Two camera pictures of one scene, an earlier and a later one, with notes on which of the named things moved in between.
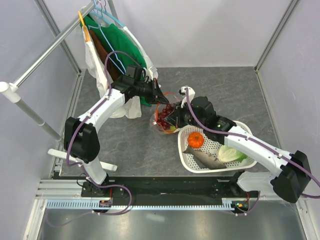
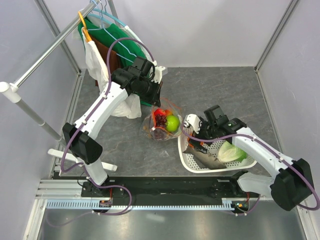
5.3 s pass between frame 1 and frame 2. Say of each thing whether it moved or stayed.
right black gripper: moved
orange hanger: stayed
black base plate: stayed
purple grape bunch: moved
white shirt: stayed
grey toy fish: stayed
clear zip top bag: moved
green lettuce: stayed
